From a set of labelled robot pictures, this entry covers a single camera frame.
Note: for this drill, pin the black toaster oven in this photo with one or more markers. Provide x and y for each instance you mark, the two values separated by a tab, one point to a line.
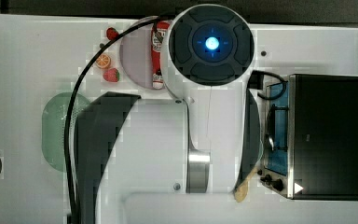
311	138

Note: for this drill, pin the red ketchup bottle toy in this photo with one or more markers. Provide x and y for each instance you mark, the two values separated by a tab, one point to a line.
158	32

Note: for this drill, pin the dark red strawberry toy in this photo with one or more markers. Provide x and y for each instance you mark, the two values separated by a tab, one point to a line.
112	33

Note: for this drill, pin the green plastic strainer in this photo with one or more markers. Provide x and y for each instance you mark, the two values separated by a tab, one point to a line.
53	124

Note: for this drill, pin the peeled banana toy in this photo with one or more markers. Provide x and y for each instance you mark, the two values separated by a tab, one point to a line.
241	191

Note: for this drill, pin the grey round plate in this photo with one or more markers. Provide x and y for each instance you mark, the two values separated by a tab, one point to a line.
135	56

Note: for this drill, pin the orange slice toy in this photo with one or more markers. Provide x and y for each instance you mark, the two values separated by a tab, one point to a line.
103	61

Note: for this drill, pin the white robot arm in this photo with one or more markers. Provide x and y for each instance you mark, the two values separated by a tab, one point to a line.
196	141

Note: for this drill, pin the pink strawberry toy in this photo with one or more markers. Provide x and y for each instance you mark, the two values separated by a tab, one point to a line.
111	75

